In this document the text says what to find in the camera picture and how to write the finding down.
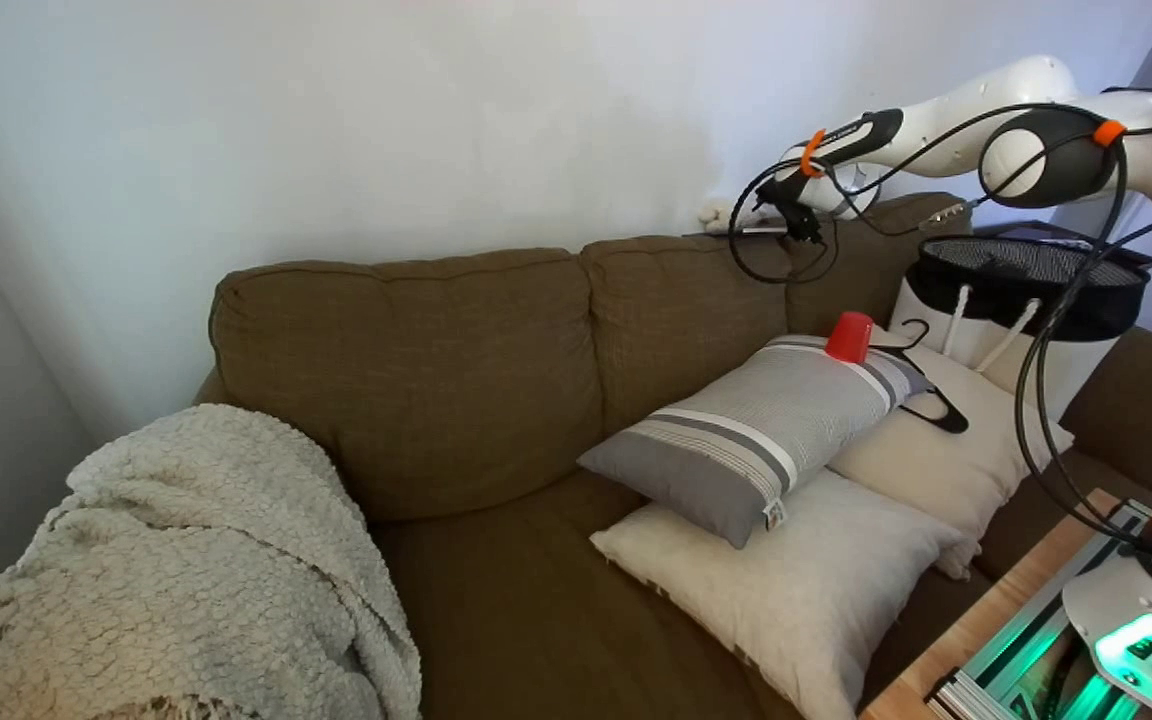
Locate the brown fabric sofa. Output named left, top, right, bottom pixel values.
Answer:
left=192, top=191, right=1152, bottom=720

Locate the gray knitted blanket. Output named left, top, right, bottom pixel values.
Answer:
left=0, top=402, right=427, bottom=720

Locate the wooden table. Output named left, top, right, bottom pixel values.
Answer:
left=860, top=485, right=1152, bottom=720

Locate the gray striped pillow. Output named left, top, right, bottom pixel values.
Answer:
left=575, top=331, right=930, bottom=552

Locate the black clothes hanger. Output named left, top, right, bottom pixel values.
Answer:
left=869, top=316, right=972, bottom=436

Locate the white black mesh laundry hamper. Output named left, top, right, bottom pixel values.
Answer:
left=887, top=223, right=1152, bottom=416

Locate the cream pillow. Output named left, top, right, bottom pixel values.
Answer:
left=826, top=341, right=1081, bottom=584
left=589, top=470, right=969, bottom=720

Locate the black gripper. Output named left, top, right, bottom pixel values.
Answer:
left=752, top=164, right=826, bottom=254

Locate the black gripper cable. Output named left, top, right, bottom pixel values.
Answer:
left=725, top=101, right=1152, bottom=552

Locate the red plastic cup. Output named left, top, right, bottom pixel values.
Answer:
left=824, top=310, right=875, bottom=370

